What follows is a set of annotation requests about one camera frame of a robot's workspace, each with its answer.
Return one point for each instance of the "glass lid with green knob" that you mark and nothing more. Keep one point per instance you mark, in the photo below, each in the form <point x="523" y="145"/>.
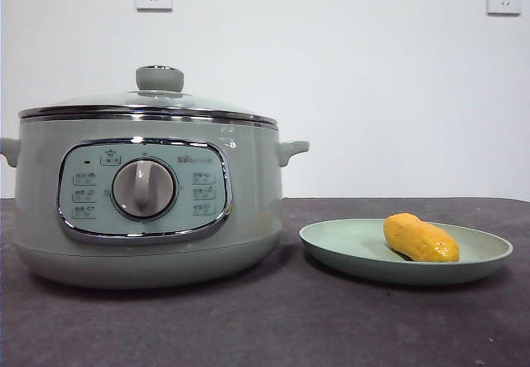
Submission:
<point x="159" y="79"/>

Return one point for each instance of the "pale green electric steamer pot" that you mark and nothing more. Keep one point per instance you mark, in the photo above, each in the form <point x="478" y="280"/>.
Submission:
<point x="256" y="176"/>

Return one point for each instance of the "pale green round plate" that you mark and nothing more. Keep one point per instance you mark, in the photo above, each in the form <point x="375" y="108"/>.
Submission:
<point x="343" y="238"/>

